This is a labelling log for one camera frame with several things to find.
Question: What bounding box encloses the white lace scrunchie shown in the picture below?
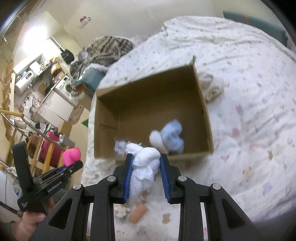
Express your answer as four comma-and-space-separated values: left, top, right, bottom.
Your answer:
114, 204, 131, 218

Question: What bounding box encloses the orange tan sponge block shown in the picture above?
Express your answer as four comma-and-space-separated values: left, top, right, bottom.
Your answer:
129, 203, 148, 224

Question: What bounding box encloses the white cloth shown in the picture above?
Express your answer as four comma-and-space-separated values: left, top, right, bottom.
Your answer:
125, 143, 161, 198

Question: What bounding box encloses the clear plastic packet white label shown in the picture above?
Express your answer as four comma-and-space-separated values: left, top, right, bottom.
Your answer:
114, 140, 129, 157

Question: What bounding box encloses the pink rubber duck toy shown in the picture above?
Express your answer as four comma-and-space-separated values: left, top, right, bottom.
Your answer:
62, 147, 81, 167

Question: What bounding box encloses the light blue fluffy sock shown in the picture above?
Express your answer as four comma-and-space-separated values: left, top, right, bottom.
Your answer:
149, 120, 185, 154

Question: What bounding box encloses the person's left hand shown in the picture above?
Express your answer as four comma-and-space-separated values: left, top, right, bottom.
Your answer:
11, 211, 46, 240

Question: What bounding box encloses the yellow wooden chair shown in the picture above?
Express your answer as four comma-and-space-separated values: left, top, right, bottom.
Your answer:
16, 135, 68, 176

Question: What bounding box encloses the pink suitcase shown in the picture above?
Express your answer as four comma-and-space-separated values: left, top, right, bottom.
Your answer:
39, 131, 63, 168

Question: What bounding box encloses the green dustpan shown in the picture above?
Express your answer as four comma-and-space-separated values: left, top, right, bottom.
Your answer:
82, 119, 89, 127

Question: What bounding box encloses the brown cardboard box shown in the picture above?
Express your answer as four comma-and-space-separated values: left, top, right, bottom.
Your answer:
94, 63, 214, 161

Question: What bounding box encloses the white kitchen cabinet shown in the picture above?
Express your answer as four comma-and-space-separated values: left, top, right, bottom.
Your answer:
32, 91, 74, 127

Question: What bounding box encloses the white patterned bed quilt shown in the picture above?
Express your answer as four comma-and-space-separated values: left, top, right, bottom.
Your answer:
81, 16, 295, 240

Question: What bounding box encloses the white washing machine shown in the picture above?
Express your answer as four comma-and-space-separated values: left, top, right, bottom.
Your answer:
54, 75, 76, 106

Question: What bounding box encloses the cream folded cloth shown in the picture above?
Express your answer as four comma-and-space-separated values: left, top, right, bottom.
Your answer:
198, 71, 225, 102

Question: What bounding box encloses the teal cushion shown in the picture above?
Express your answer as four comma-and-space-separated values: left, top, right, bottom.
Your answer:
74, 63, 108, 95

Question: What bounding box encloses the striped knit blanket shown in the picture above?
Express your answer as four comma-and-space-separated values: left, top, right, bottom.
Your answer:
70, 36, 134, 79

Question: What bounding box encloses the teal rolled mat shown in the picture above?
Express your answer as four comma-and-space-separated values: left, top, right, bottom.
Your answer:
223, 10, 287, 46

